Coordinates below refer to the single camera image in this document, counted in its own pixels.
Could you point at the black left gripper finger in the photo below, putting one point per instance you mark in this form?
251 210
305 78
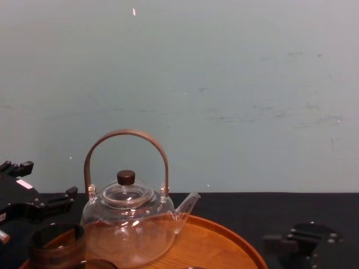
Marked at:
57 202
23 167

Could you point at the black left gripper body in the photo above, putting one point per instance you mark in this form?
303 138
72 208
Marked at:
16 197

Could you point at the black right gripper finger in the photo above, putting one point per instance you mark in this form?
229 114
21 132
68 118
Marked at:
317 234
289 247

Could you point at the round wooden tray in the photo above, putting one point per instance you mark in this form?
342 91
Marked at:
213 249

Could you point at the glass cup with wooden sleeve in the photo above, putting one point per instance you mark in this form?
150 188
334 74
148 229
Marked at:
56 249

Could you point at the black table cloth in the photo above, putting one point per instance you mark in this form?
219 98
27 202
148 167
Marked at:
252 207

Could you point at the glass lid with dark knob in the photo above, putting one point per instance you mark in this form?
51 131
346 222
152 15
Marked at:
126 193

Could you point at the small brown glass cup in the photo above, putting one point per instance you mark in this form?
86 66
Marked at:
94 264

